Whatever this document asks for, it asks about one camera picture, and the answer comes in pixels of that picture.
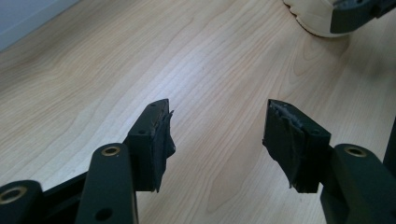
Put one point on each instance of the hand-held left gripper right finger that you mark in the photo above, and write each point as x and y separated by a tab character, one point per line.
295	146

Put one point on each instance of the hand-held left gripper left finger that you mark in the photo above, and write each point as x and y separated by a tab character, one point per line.
146	149

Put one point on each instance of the cream slipper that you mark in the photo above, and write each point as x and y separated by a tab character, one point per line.
311	15

